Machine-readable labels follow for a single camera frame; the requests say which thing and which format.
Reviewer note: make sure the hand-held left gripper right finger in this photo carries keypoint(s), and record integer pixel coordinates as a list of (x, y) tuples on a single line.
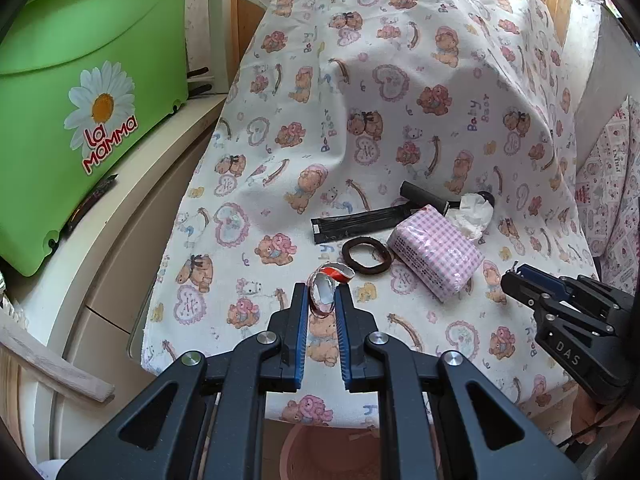
[(342, 340)]

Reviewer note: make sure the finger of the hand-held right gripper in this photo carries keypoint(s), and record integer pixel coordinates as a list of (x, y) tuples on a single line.
[(520, 290), (545, 280)]

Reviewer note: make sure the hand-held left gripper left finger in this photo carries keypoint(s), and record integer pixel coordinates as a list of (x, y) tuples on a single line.
[(300, 340)]

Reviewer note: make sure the red and white wrapper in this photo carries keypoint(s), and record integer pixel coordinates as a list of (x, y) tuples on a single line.
[(322, 292)]

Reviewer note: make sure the white tissue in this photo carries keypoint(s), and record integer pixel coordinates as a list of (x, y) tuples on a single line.
[(472, 212)]

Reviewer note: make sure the pink checkered tissue packet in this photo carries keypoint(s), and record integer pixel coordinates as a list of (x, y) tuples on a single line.
[(435, 252)]

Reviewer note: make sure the pink plastic basket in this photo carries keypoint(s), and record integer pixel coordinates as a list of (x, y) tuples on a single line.
[(320, 450)]

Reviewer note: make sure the person's right hand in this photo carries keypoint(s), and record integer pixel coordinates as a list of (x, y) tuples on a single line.
[(597, 417)]

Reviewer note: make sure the pink patterned cloth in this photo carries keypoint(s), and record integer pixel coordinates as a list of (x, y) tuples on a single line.
[(615, 200)]

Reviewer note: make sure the black flat packet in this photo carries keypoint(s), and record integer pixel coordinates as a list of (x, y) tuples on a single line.
[(350, 222)]

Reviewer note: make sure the white cabinet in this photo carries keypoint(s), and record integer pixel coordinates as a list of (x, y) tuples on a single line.
[(125, 285)]

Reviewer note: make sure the dark flat strip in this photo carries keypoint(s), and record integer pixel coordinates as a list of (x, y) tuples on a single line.
[(97, 192)]

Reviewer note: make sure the wooden stick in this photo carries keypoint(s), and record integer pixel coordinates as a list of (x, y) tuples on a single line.
[(50, 360)]

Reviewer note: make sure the bear printed cloth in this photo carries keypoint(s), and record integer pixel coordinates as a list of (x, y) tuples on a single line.
[(400, 35)]

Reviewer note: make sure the green plastic bucket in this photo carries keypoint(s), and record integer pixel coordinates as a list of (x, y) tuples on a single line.
[(60, 50)]

